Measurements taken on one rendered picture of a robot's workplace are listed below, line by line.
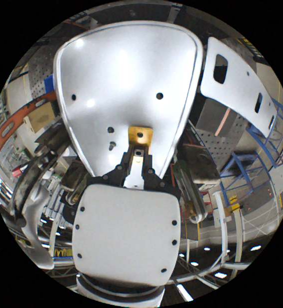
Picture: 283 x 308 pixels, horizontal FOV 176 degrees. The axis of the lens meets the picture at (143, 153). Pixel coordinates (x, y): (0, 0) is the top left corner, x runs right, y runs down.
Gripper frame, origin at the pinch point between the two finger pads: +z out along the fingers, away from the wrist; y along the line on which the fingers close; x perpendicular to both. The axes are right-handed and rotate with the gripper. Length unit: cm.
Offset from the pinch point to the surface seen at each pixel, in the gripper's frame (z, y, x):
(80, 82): 3.3, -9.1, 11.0
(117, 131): 3.3, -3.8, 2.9
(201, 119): 5.3, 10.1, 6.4
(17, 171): -9.5, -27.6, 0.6
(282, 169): 21, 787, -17
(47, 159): -3.0, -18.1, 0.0
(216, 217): 10, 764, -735
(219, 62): 33, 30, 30
